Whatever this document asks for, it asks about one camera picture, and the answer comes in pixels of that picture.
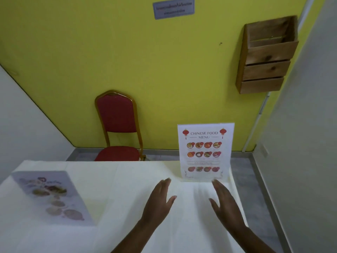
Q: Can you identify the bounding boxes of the person's left forearm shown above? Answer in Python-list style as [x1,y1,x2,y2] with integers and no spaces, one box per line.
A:
[111,219,161,253]

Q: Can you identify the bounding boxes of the standing food menu card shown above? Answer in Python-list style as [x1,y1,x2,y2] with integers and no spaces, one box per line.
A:
[177,123,235,182]

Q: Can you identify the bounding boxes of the red banquet chair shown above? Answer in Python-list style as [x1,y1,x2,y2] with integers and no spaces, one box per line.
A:
[94,90,147,162]

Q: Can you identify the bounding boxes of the wooden wall rack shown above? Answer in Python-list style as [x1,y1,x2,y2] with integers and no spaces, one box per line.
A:
[235,15,299,95]

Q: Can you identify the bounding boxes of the flat laminated food menu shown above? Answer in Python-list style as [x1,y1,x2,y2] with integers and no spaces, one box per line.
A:
[11,171,96,227]

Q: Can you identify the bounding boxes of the person's right forearm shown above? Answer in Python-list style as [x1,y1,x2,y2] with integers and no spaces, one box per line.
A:
[229,225,277,253]

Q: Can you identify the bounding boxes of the white tablecloth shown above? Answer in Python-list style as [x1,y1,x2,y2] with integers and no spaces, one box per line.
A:
[0,160,249,253]

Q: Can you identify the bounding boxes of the person's left hand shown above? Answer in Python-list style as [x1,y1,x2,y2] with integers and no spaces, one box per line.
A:
[141,178,177,228]

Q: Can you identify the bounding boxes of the white wall sign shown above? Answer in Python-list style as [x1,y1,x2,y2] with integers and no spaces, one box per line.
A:
[153,0,195,20]

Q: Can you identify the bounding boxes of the person's right hand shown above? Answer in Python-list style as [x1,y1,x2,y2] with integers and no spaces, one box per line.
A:
[209,179,249,230]

